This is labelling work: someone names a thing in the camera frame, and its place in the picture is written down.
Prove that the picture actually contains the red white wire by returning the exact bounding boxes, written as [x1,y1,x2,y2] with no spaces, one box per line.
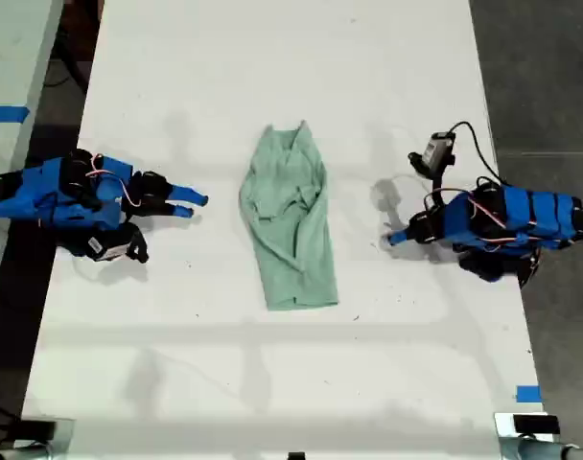
[466,196,530,246]
[86,152,143,209]

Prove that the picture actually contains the black camera box white label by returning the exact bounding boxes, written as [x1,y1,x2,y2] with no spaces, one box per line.
[79,231,132,264]

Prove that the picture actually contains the small black box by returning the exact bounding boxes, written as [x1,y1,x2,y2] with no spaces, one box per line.
[511,414,561,435]
[12,419,58,443]

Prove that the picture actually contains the grey black camera box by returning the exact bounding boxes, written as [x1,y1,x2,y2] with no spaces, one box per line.
[423,132,457,169]

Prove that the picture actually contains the black camera cable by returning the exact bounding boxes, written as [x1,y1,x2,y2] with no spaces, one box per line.
[447,120,507,187]

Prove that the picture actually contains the short blue tape strip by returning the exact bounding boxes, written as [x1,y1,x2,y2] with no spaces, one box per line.
[515,383,544,404]

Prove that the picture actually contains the long blue tape strip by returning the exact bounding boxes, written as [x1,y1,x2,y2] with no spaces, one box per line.
[0,105,32,124]

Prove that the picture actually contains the short black camera stalk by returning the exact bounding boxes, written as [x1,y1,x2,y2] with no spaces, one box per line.
[124,221,151,265]
[408,150,458,194]

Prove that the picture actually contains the pale side table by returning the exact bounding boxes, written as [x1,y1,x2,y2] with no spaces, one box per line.
[0,0,66,315]

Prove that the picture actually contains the dark floor cable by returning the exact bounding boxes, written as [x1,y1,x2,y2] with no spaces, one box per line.
[44,40,94,90]

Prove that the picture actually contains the pale green t-shirt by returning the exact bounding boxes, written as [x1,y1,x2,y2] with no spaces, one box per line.
[238,120,340,312]

